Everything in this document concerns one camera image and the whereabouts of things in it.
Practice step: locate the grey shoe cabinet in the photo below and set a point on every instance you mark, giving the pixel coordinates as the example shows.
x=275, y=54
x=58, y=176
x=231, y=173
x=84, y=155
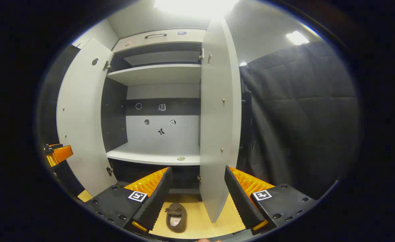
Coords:
x=157, y=74

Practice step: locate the grey shoe cabinet door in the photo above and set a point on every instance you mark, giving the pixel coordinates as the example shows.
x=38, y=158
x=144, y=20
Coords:
x=217, y=117
x=80, y=117

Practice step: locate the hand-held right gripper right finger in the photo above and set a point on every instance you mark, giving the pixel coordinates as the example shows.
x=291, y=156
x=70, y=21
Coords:
x=239, y=201

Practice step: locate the large ceiling light panel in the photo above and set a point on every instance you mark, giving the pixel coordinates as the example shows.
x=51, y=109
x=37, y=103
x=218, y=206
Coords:
x=197, y=6

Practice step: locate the small ceiling light panel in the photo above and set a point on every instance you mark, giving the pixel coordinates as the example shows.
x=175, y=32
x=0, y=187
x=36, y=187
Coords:
x=297, y=37
x=243, y=64

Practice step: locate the quilted black backdrop cloth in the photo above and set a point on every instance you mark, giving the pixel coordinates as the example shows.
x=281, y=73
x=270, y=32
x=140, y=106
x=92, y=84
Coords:
x=301, y=117

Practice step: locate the brown fuzzy shoe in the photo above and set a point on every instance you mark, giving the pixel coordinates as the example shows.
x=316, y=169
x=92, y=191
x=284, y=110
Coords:
x=176, y=218

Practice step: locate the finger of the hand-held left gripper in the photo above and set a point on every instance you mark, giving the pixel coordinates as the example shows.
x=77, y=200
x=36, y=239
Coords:
x=61, y=154

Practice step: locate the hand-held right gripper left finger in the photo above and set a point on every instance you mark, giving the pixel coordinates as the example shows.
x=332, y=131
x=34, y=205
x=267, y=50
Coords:
x=157, y=198

